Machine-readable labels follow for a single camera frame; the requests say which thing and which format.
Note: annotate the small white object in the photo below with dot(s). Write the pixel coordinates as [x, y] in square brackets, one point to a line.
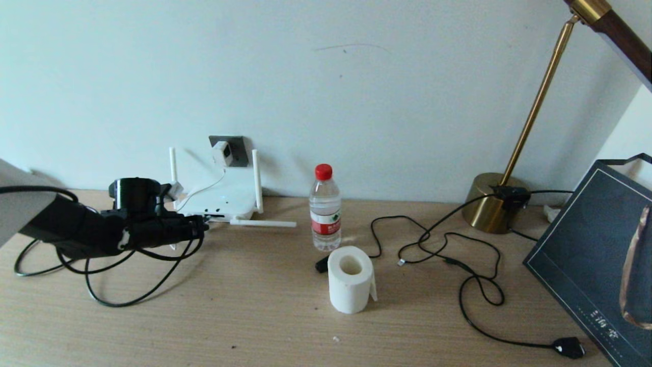
[550, 214]

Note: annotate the brass desk lamp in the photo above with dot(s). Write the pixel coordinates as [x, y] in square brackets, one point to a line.
[484, 209]

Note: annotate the white power adapter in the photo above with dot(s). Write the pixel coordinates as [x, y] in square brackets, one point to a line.
[222, 153]

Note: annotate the clear water bottle red cap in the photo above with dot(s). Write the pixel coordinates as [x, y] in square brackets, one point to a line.
[326, 214]

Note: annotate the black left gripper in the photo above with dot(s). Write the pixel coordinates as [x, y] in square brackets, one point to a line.
[163, 230]

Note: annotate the dark teal paper gift bag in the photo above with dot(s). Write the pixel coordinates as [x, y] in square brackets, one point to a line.
[575, 255]

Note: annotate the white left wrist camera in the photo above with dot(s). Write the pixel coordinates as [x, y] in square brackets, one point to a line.
[173, 190]

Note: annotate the grey wall socket plate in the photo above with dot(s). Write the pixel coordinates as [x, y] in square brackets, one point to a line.
[242, 153]

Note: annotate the white wifi router with antennas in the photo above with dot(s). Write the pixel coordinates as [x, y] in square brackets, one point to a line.
[232, 199]

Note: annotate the white toilet paper roll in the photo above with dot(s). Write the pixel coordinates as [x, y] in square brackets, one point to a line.
[349, 290]

